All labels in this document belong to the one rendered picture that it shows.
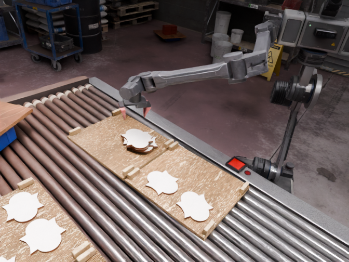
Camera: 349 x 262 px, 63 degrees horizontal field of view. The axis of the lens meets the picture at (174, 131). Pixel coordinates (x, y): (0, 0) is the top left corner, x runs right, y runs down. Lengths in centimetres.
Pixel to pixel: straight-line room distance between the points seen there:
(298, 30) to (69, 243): 137
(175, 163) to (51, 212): 55
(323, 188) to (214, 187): 185
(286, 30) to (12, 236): 147
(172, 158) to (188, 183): 17
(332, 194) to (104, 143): 217
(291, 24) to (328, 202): 174
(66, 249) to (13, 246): 17
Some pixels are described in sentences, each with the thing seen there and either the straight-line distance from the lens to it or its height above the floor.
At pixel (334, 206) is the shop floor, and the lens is 286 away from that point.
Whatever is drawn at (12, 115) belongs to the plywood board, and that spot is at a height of 104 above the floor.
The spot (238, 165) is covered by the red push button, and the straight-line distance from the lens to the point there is 138.
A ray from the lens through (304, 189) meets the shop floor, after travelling 286.
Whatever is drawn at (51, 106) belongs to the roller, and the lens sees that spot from 179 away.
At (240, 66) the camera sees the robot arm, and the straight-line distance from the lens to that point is 107.
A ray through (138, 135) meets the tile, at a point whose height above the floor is 99.
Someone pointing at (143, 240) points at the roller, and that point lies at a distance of 106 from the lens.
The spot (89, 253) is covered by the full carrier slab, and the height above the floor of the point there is 96.
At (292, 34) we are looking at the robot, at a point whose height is 144.
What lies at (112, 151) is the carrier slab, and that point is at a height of 94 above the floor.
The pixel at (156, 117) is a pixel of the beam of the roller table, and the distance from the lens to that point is 164.
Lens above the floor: 181
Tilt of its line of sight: 35 degrees down
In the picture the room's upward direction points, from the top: 6 degrees clockwise
